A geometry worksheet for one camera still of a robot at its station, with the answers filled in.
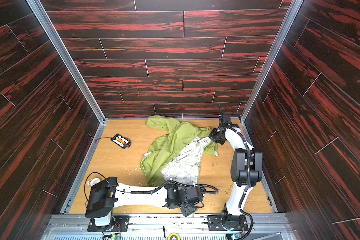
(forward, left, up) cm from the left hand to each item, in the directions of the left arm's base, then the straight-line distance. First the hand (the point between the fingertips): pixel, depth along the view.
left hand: (192, 206), depth 75 cm
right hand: (+41, -16, +6) cm, 44 cm away
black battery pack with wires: (+42, +48, -3) cm, 64 cm away
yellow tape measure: (-13, +9, -3) cm, 16 cm away
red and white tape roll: (+13, +57, -2) cm, 59 cm away
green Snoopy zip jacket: (+33, +10, 0) cm, 34 cm away
